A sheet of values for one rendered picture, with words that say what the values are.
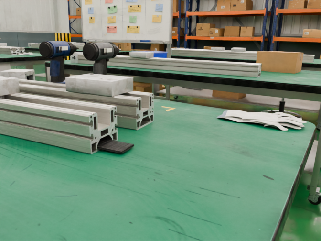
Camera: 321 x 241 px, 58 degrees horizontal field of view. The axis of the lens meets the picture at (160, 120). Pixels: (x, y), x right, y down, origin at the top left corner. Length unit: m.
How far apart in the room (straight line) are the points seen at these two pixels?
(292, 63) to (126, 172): 2.02
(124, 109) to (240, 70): 1.38
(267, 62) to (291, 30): 8.55
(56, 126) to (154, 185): 0.28
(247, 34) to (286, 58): 7.92
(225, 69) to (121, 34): 2.30
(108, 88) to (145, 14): 3.14
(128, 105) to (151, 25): 3.09
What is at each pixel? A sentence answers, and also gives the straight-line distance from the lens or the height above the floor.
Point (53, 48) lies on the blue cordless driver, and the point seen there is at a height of 0.97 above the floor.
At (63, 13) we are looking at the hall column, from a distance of 9.25.
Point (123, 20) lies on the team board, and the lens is 4.10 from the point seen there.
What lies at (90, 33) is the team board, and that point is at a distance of 4.50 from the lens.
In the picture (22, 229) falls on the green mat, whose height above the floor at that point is 0.78.
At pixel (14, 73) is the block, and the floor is 0.87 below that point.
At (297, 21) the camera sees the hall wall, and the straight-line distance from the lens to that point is 10.97.
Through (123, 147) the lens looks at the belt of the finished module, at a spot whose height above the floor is 0.79.
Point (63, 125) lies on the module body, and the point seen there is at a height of 0.83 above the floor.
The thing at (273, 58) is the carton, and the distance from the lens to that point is 2.46.
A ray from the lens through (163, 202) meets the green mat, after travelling 0.45.
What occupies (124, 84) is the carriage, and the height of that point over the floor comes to 0.89.
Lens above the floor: 1.02
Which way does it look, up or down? 16 degrees down
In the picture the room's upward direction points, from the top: 1 degrees clockwise
